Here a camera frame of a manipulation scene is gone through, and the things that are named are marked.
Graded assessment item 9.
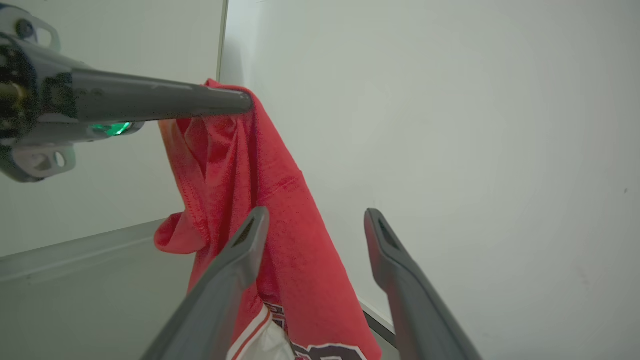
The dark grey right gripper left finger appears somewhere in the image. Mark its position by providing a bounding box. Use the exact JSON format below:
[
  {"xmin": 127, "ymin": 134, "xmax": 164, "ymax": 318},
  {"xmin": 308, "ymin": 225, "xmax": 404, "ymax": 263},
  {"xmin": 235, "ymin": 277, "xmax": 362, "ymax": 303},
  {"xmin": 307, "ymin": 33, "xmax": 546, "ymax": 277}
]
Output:
[{"xmin": 141, "ymin": 206, "xmax": 270, "ymax": 360}]

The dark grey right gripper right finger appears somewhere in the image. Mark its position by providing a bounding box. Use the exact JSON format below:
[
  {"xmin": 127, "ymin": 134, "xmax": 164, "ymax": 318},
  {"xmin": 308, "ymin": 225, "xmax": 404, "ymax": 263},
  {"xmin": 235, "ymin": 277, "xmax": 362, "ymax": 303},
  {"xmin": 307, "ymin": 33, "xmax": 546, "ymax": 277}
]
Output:
[{"xmin": 364, "ymin": 208, "xmax": 484, "ymax": 360}]

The light grey baseboard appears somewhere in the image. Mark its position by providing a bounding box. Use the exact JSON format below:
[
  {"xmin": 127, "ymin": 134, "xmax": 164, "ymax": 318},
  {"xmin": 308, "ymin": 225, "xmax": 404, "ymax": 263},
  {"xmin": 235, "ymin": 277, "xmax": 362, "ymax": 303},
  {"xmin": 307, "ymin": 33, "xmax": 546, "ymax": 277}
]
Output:
[{"xmin": 0, "ymin": 218, "xmax": 168, "ymax": 285}]

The dark baseboard strip white edge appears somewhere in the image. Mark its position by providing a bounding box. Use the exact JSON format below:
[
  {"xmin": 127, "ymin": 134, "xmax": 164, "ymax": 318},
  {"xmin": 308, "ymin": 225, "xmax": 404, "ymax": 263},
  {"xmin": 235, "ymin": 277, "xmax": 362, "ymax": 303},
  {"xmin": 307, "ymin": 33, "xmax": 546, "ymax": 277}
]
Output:
[{"xmin": 357, "ymin": 298, "xmax": 402, "ymax": 348}]

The red jersey shirt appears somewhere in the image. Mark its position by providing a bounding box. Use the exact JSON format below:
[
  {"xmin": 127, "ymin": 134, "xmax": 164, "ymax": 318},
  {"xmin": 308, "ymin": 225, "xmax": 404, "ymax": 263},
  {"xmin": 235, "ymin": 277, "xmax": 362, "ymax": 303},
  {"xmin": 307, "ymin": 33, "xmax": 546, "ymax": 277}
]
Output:
[{"xmin": 154, "ymin": 78, "xmax": 383, "ymax": 360}]

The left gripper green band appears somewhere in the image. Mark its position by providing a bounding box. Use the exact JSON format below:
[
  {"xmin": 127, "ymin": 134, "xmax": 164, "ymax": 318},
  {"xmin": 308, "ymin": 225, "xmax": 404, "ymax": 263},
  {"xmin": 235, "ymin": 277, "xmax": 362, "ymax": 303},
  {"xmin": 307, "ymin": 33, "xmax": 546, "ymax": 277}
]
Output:
[{"xmin": 0, "ymin": 4, "xmax": 254, "ymax": 184}]

